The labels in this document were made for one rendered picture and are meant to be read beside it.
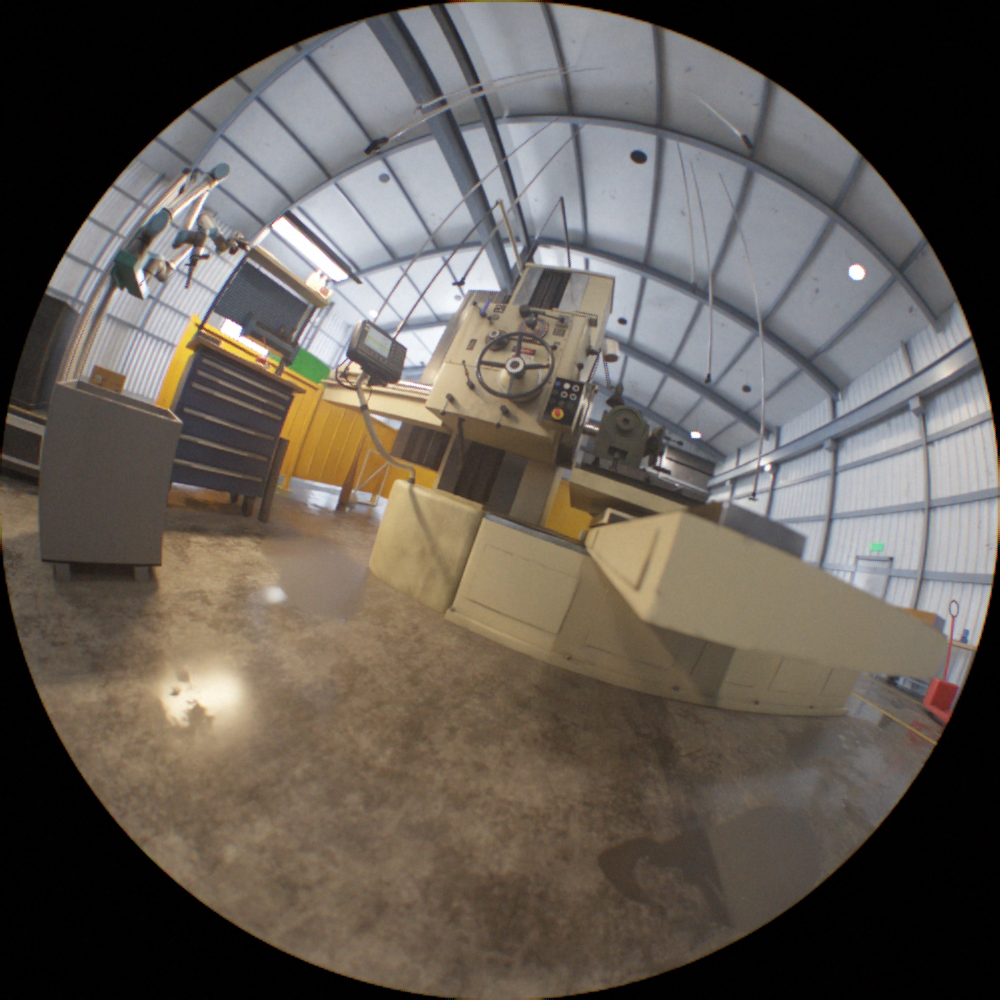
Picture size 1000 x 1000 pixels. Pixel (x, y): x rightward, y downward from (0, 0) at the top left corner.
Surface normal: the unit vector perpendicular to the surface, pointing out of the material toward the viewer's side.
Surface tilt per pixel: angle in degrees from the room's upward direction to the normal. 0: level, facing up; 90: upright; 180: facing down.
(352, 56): 169
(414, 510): 90
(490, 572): 90
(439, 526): 90
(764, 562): 90
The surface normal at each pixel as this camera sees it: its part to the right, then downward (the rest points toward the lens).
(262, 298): 0.90, 0.31
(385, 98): -0.15, 0.99
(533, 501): -0.24, -0.11
